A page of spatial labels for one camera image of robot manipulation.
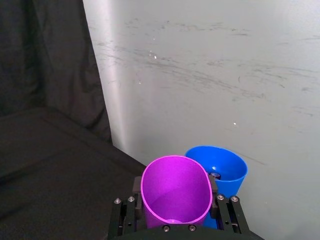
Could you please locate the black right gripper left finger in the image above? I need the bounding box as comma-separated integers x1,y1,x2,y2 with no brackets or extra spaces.
109,175,148,237

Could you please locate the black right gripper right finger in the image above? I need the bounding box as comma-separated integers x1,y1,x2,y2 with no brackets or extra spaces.
206,175,251,235

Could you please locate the purple plastic cup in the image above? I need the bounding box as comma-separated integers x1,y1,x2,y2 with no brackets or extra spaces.
140,155,214,230

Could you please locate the blue plastic cup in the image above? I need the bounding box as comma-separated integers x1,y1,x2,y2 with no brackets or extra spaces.
184,145,249,230

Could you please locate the black table cloth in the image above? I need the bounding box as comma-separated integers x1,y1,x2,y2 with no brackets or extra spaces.
0,0,148,240

